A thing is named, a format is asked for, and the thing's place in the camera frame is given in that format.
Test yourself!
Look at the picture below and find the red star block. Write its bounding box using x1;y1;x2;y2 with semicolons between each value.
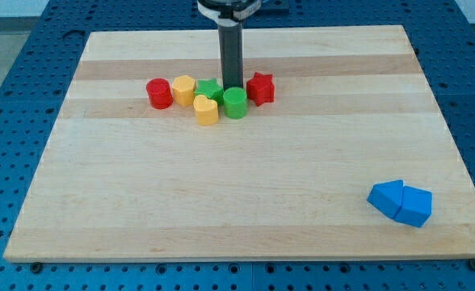
246;72;275;107

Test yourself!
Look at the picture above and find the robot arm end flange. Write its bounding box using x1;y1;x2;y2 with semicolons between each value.
197;0;263;27

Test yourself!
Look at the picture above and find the green star block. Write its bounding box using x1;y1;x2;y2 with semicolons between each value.
195;78;224;106

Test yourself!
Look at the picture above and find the blue triangle block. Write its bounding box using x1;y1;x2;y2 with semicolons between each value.
367;179;404;219

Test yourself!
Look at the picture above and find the blue cube block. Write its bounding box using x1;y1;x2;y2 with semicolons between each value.
393;186;433;228

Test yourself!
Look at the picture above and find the yellow heart block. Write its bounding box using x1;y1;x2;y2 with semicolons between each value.
193;95;219;126

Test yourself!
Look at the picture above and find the green cylinder block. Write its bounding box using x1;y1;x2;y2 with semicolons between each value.
223;87;247;119

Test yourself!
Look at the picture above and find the yellow hexagon block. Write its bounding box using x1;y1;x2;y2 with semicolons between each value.
172;75;196;107

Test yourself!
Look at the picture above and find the red cylinder block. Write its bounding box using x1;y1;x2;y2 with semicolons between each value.
146;78;173;109

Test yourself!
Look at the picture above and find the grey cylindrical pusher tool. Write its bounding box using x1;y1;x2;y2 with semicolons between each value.
218;23;243;90

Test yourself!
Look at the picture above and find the wooden board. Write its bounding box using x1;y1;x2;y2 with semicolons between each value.
4;25;475;263

